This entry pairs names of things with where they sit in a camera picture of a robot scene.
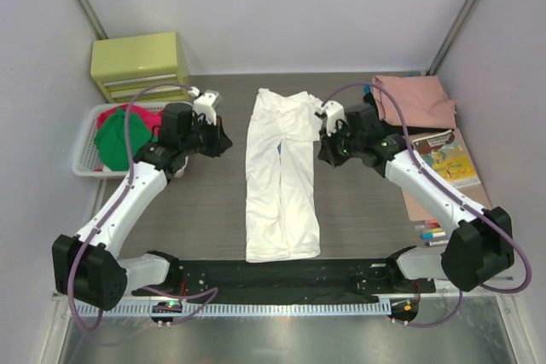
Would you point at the white slotted cable duct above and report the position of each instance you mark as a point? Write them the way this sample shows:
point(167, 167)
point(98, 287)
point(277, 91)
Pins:
point(168, 308)

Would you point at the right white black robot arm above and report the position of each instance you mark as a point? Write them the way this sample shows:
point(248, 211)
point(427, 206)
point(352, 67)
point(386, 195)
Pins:
point(477, 248)

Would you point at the white plastic basket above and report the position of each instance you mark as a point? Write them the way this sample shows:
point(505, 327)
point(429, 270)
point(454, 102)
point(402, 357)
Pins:
point(86, 159)

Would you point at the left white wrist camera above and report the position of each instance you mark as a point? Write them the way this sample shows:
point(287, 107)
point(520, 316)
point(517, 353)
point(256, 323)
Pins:
point(205, 103)

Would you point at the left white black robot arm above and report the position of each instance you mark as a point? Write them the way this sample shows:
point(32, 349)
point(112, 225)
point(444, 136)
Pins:
point(87, 265)

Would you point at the yellow picture book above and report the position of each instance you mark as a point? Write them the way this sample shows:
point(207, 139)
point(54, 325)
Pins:
point(446, 155)

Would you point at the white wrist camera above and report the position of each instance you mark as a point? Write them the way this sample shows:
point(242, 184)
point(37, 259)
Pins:
point(205, 103)
point(332, 115)

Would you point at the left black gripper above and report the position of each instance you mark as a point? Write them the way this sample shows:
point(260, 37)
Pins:
point(213, 137)

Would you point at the green t shirt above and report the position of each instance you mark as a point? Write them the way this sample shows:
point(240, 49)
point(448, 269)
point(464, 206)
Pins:
point(117, 138)

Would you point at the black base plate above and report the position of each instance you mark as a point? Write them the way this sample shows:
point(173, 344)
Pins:
point(310, 281)

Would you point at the yellow-green drawer box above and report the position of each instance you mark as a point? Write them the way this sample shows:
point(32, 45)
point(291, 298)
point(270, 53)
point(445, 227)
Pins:
point(121, 67)

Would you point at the dark blue marker pen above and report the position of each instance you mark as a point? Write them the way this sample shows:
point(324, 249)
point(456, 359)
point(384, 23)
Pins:
point(433, 243)

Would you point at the pink folded t shirt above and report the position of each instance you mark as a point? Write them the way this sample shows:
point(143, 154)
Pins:
point(422, 100)

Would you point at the red marker pen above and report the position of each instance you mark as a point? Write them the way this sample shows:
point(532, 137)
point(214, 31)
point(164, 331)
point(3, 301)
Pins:
point(427, 225)

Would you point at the red t shirt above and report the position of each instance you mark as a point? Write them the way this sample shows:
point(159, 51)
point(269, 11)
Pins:
point(147, 116)

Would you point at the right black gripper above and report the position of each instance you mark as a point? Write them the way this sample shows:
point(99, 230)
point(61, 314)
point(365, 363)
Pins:
point(331, 147)

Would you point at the black folded t shirt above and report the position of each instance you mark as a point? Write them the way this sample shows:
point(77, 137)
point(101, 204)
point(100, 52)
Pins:
point(395, 129)

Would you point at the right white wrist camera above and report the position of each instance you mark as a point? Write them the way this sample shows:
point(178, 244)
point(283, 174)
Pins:
point(332, 115)

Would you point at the white printed t shirt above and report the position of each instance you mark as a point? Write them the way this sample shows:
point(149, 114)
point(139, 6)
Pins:
point(281, 221)

